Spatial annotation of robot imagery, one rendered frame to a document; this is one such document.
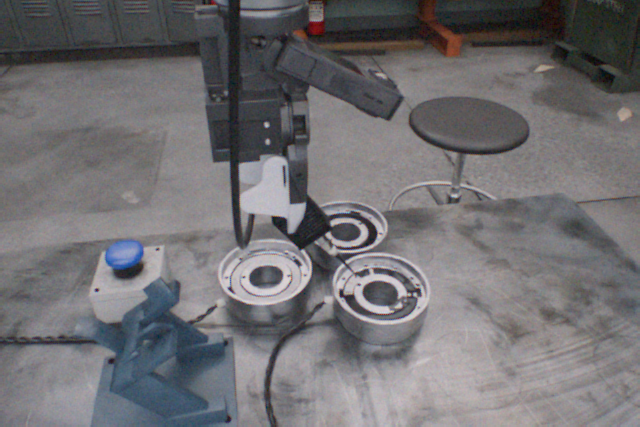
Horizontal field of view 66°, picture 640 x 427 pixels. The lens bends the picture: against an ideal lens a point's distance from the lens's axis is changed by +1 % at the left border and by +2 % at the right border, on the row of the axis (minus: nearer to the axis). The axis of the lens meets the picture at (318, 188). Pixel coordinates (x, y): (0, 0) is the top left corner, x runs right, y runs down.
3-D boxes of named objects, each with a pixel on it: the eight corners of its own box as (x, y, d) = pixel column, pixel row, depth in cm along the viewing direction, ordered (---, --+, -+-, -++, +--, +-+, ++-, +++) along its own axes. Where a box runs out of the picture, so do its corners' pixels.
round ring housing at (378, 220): (373, 286, 58) (375, 260, 56) (292, 265, 61) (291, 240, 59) (393, 234, 67) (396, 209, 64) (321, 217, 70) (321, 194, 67)
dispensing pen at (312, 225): (374, 273, 54) (284, 177, 45) (343, 293, 55) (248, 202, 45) (369, 260, 56) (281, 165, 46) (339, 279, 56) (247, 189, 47)
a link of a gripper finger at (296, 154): (282, 187, 46) (277, 99, 42) (301, 186, 46) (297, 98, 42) (289, 213, 42) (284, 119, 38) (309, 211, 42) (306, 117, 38)
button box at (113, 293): (171, 272, 60) (164, 241, 58) (165, 316, 55) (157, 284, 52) (101, 280, 59) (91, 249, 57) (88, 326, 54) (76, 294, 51)
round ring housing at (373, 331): (416, 277, 60) (420, 252, 57) (435, 349, 51) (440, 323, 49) (330, 278, 60) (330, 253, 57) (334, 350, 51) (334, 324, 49)
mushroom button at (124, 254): (153, 267, 58) (144, 234, 55) (148, 292, 54) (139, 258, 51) (117, 271, 57) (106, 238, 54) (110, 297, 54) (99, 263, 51)
